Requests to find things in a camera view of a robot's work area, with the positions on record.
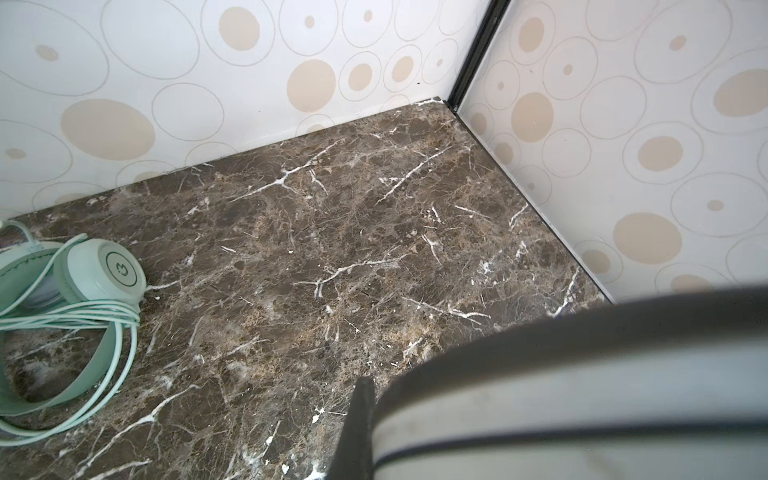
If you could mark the white black headphones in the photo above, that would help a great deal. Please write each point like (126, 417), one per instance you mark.
(673, 387)

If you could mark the mint green headphones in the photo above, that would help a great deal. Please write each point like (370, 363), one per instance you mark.
(82, 284)

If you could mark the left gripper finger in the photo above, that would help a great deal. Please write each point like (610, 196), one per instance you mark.
(353, 458)

